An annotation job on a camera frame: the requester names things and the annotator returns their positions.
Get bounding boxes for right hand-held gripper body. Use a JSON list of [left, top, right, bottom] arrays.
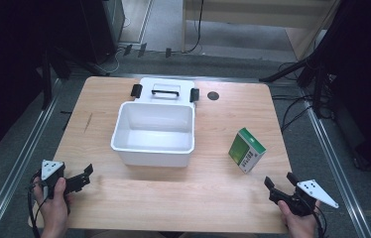
[[268, 178, 340, 218]]

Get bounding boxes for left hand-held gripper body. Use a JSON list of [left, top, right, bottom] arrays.
[[39, 159, 76, 200]]

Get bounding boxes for green and white carton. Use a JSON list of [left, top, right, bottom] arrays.
[[227, 127, 268, 175]]

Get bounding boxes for white plastic storage box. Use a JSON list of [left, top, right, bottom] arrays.
[[110, 76, 201, 169]]

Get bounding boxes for person's right hand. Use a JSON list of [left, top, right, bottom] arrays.
[[277, 199, 322, 233]]

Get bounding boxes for person's left hand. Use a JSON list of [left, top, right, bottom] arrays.
[[32, 177, 72, 232]]

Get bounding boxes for black metal stand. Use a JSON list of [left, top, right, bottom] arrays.
[[258, 49, 335, 119], [38, 44, 108, 111]]

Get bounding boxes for black cabinet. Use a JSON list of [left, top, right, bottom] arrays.
[[79, 0, 126, 66]]

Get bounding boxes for light wooden furniture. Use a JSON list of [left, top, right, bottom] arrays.
[[181, 0, 341, 60]]

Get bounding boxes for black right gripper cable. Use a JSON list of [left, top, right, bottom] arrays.
[[311, 203, 328, 238]]

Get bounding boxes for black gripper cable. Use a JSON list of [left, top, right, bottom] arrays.
[[26, 169, 50, 238], [311, 203, 328, 238]]

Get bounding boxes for metal floor rail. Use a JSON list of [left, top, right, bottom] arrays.
[[301, 95, 371, 238], [0, 78, 62, 238]]

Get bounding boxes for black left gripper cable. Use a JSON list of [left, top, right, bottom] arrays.
[[26, 169, 50, 238]]

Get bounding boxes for black floor cables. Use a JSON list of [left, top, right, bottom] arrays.
[[270, 60, 335, 134]]

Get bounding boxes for white floor cable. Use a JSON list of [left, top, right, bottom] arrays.
[[104, 16, 132, 74]]

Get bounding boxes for black hanging cable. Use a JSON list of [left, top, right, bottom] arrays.
[[185, 0, 205, 55]]

